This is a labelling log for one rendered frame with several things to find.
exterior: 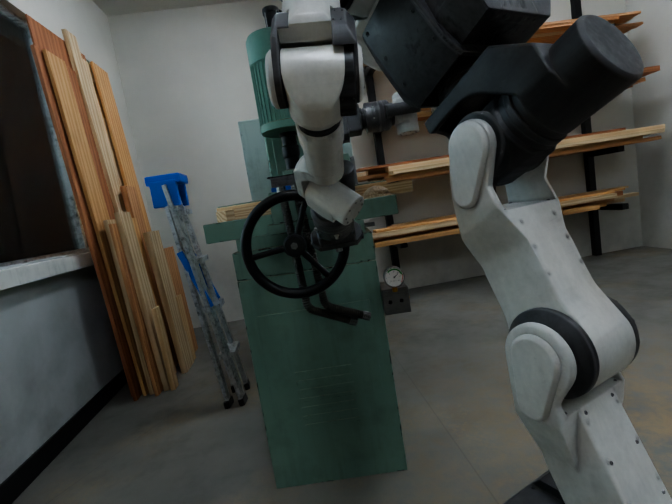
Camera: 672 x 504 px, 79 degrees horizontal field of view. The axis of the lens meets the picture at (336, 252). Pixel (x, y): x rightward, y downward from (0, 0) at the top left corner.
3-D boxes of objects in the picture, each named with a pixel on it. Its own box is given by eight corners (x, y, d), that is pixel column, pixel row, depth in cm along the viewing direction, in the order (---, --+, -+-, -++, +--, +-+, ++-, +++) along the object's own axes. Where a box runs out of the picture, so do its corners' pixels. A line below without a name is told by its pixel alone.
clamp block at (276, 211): (271, 225, 116) (266, 193, 115) (278, 222, 129) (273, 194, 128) (323, 216, 115) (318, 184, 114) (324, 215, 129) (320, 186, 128)
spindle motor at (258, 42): (257, 133, 130) (239, 30, 126) (266, 141, 147) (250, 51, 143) (311, 124, 129) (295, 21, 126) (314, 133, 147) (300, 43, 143)
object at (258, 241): (237, 252, 126) (235, 239, 126) (251, 245, 147) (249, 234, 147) (365, 232, 126) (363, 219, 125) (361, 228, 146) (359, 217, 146)
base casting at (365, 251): (235, 282, 127) (230, 253, 126) (266, 257, 185) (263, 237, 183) (377, 259, 127) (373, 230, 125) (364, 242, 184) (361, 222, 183)
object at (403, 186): (234, 220, 141) (231, 208, 140) (235, 219, 143) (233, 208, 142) (413, 191, 139) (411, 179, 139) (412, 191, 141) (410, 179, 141)
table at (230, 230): (194, 248, 117) (190, 227, 116) (224, 238, 147) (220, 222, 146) (404, 214, 115) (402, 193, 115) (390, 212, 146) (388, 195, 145)
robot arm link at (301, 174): (332, 223, 80) (327, 184, 68) (298, 199, 83) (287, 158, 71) (352, 200, 82) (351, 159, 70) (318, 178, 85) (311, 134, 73)
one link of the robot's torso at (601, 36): (663, 78, 55) (593, -15, 60) (612, 78, 49) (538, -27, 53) (511, 190, 78) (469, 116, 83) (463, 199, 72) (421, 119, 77)
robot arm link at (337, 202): (342, 245, 84) (338, 220, 73) (303, 218, 87) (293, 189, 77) (375, 206, 87) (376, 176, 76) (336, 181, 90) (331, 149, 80)
